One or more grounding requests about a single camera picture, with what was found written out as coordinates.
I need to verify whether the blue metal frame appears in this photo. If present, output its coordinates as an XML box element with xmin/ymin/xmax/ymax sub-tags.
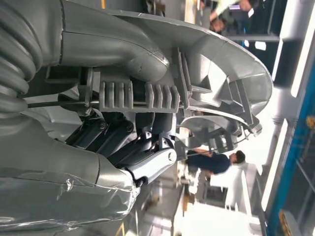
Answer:
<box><xmin>266</xmin><ymin>61</ymin><xmax>315</xmax><ymax>236</ymax></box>

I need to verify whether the person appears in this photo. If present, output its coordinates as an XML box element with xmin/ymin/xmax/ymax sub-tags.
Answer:
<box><xmin>185</xmin><ymin>148</ymin><xmax>247</xmax><ymax>177</ymax></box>
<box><xmin>196</xmin><ymin>0</ymin><xmax>262</xmax><ymax>37</ymax></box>

